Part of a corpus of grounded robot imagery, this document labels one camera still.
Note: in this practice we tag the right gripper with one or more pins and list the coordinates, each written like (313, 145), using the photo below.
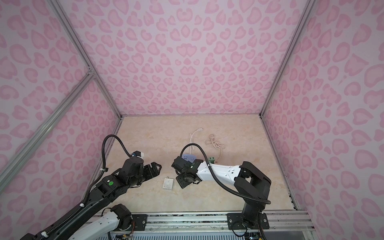
(181, 186)

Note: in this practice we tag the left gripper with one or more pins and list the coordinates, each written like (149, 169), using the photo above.
(150, 171)

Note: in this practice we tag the white charger plug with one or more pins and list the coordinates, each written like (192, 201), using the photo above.
(168, 184)

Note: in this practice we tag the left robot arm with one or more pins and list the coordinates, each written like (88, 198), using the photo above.
(106, 191)

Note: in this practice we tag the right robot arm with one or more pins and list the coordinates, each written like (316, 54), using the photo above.
(244, 181)

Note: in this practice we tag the blue square power strip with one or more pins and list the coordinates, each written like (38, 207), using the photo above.
(190, 157)

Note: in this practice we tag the pink round power strip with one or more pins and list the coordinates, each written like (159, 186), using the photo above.
(212, 141)

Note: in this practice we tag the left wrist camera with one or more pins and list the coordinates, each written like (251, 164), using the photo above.
(138, 154)

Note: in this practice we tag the left wall aluminium strut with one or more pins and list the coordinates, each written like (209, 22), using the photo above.
(21, 157)

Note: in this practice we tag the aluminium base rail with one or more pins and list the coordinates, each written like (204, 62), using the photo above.
(276, 225)

